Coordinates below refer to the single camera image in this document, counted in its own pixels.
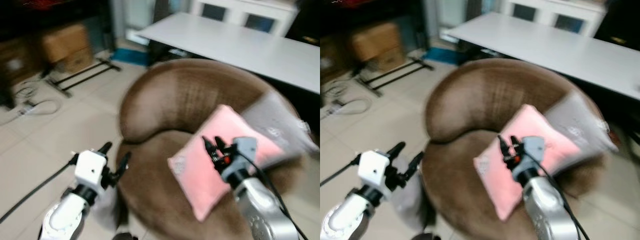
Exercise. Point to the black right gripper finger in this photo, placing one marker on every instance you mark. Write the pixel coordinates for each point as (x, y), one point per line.
(220, 142)
(207, 145)
(503, 144)
(515, 142)

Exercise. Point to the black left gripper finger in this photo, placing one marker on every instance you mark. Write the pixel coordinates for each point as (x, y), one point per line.
(124, 163)
(396, 148)
(415, 164)
(105, 147)

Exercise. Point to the pink square pillow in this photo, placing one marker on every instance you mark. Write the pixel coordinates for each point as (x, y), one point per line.
(200, 175)
(500, 185)

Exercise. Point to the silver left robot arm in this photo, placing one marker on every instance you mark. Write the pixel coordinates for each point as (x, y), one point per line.
(345, 217)
(67, 215)

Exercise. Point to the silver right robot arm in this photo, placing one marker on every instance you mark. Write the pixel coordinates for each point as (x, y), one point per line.
(265, 210)
(547, 210)

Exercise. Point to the brown round sofa chair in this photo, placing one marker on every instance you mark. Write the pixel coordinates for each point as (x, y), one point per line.
(480, 95)
(170, 100)

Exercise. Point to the grey printed pillow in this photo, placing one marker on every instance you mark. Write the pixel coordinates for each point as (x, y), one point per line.
(277, 122)
(580, 122)

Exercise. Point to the black metal floor stand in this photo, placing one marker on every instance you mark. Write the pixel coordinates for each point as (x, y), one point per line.
(395, 73)
(82, 75)

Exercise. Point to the blue floor mat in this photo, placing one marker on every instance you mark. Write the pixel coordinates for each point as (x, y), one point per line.
(439, 55)
(130, 56)

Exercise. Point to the grey fabric bundle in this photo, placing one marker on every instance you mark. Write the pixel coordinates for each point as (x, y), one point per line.
(406, 202)
(106, 210)

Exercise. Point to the long white table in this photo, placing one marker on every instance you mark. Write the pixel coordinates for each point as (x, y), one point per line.
(550, 47)
(240, 45)

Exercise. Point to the brown cardboard box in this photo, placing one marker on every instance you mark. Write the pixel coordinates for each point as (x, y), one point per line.
(67, 47)
(377, 45)

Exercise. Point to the white cabinet with glass doors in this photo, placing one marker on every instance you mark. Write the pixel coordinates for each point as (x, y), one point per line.
(235, 12)
(547, 12)

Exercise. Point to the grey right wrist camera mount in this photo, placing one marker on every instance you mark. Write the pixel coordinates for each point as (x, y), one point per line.
(533, 149)
(244, 150)

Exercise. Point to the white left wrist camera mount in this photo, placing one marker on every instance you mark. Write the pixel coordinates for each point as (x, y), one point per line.
(374, 170)
(90, 167)

